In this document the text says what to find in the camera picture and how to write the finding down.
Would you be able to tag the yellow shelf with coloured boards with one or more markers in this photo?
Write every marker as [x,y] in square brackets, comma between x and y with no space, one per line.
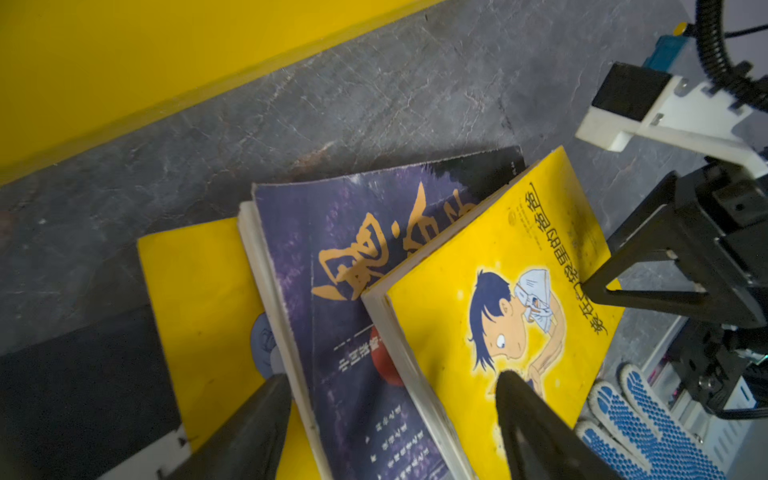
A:
[76,74]

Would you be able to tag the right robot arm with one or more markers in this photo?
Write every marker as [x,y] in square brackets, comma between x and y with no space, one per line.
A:
[710,39]

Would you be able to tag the blue dotted knit glove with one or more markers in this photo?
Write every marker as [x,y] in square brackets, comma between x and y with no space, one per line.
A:
[636,436]

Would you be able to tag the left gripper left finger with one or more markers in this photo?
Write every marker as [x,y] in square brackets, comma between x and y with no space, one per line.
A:
[249,445]

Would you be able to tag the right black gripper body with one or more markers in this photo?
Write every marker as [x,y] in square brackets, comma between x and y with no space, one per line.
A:
[724,211]

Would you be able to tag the black wolf cover book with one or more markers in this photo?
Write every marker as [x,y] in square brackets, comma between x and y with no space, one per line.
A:
[78,405]

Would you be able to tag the yellow cartoon boy book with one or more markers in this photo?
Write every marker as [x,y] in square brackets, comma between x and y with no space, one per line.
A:
[499,291]

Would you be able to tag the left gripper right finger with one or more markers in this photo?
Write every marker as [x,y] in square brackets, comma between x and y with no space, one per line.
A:
[538,444]

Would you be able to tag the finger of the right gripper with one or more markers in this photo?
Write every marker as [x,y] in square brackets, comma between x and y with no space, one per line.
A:
[651,265]

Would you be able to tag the purple book orange calligraphy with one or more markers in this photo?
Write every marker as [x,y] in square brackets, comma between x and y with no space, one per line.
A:
[314,247]

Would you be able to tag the yellow blue-figure cartoon book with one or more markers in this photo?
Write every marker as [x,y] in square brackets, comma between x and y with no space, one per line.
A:
[214,333]

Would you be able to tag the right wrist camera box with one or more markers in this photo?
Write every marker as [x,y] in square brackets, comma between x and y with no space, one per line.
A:
[638,101]

